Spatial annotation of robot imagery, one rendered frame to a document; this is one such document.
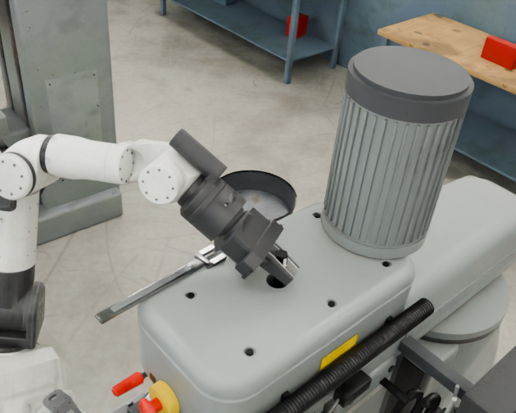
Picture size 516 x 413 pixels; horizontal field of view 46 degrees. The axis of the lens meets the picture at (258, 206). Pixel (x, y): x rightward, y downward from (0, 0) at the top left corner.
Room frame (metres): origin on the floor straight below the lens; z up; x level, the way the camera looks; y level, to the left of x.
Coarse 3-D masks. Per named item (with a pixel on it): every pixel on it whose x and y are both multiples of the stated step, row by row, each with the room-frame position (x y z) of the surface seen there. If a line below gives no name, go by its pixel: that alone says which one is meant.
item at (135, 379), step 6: (138, 372) 0.67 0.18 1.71; (144, 372) 0.68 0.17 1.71; (126, 378) 0.66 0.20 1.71; (132, 378) 0.66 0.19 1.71; (138, 378) 0.66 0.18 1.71; (144, 378) 0.67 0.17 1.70; (120, 384) 0.64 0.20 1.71; (126, 384) 0.64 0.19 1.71; (132, 384) 0.65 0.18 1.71; (138, 384) 0.65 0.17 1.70; (114, 390) 0.63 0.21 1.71; (120, 390) 0.63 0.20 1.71; (126, 390) 0.64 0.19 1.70
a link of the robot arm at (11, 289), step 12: (0, 276) 0.76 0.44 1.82; (12, 276) 0.76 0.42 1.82; (24, 276) 0.78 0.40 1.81; (0, 288) 0.75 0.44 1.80; (12, 288) 0.76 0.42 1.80; (24, 288) 0.77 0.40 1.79; (0, 300) 0.75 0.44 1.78; (12, 300) 0.75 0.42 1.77; (24, 300) 0.76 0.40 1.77; (0, 312) 0.74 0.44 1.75; (12, 312) 0.74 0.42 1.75; (0, 324) 0.73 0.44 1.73; (12, 324) 0.73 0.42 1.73
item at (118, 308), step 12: (204, 252) 0.79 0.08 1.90; (192, 264) 0.76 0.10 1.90; (204, 264) 0.77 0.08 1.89; (216, 264) 0.77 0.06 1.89; (168, 276) 0.72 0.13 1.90; (180, 276) 0.73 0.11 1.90; (144, 288) 0.69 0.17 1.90; (156, 288) 0.69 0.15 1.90; (132, 300) 0.66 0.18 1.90; (144, 300) 0.67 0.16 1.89; (108, 312) 0.63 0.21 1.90; (120, 312) 0.64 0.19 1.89
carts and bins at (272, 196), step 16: (224, 176) 2.88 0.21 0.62; (240, 176) 2.94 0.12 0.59; (256, 176) 2.96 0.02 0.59; (272, 176) 2.94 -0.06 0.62; (240, 192) 2.91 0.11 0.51; (256, 192) 2.92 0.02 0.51; (272, 192) 2.93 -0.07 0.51; (288, 192) 2.85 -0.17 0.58; (256, 208) 2.77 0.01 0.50; (272, 208) 2.78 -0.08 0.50; (288, 208) 2.80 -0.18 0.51
